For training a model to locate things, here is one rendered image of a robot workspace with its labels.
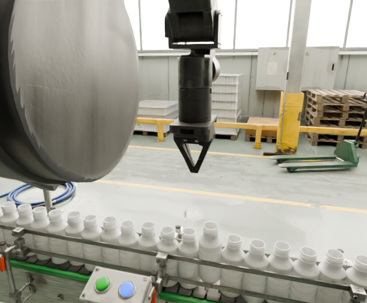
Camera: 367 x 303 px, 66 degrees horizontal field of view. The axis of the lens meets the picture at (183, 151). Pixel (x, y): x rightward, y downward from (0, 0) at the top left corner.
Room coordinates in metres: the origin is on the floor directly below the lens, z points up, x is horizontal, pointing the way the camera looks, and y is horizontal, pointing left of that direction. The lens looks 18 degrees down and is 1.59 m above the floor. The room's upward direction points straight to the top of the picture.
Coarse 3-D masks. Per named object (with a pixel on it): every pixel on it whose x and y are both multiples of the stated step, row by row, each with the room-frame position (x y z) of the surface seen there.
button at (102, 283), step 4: (100, 280) 0.51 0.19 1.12; (104, 280) 0.51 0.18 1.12; (108, 280) 0.52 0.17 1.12; (96, 284) 0.51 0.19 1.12; (100, 284) 0.51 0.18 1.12; (104, 284) 0.51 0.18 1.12; (108, 284) 0.51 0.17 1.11; (96, 288) 0.50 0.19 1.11; (100, 288) 0.50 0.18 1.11; (104, 288) 0.50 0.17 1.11
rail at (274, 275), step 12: (12, 228) 0.74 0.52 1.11; (72, 240) 0.69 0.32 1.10; (84, 240) 0.68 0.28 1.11; (180, 240) 0.68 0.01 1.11; (36, 252) 0.72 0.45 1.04; (48, 252) 0.71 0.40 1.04; (144, 252) 0.63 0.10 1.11; (156, 252) 0.62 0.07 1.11; (96, 264) 0.67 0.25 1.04; (108, 264) 0.66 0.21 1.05; (204, 264) 0.59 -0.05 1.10; (216, 264) 0.58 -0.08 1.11; (168, 276) 0.61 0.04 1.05; (276, 276) 0.54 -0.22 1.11; (288, 276) 0.54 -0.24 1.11; (216, 288) 0.58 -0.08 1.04; (228, 288) 0.57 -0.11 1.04; (336, 288) 0.51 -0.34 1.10; (348, 288) 0.50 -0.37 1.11; (276, 300) 0.54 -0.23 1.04; (288, 300) 0.54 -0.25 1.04
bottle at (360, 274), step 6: (360, 258) 0.54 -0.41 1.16; (366, 258) 0.54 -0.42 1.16; (354, 264) 0.53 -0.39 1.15; (360, 264) 0.52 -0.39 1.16; (366, 264) 0.54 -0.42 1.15; (348, 270) 0.54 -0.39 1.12; (354, 270) 0.53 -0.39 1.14; (360, 270) 0.52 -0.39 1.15; (366, 270) 0.51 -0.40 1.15; (348, 276) 0.53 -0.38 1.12; (354, 276) 0.52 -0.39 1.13; (360, 276) 0.51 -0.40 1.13; (366, 276) 0.51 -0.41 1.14; (348, 282) 0.52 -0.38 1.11; (354, 282) 0.51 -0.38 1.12; (360, 282) 0.51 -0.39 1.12; (366, 282) 0.50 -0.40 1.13; (366, 288) 0.50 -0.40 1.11; (342, 294) 0.53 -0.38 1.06; (348, 294) 0.52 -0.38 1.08; (342, 300) 0.53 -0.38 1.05; (348, 300) 0.51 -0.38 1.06; (366, 300) 0.50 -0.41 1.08
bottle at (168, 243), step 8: (160, 232) 0.65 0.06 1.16; (168, 232) 0.66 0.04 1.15; (160, 240) 0.65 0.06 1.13; (168, 240) 0.63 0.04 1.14; (176, 240) 0.66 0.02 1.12; (160, 248) 0.63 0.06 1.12; (168, 248) 0.62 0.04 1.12; (176, 248) 0.63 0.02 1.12; (168, 264) 0.62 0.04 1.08; (176, 264) 0.63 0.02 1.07; (168, 272) 0.62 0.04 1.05; (176, 272) 0.63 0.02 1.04
